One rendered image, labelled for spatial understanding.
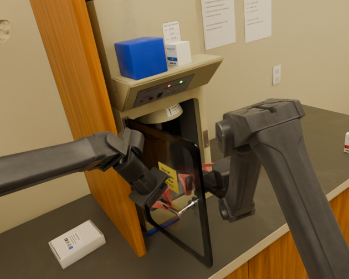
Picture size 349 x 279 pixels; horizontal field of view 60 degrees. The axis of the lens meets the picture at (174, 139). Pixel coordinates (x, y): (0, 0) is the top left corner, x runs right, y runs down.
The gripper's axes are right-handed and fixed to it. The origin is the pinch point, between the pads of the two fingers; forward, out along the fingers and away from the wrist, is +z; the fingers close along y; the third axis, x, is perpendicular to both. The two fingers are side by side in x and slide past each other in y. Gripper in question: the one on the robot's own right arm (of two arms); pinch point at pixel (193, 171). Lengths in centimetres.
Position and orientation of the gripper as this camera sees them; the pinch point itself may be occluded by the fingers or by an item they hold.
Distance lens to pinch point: 100.6
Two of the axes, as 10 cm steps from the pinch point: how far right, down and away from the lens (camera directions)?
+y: -8.3, 2.8, -4.8
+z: -5.4, -2.7, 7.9
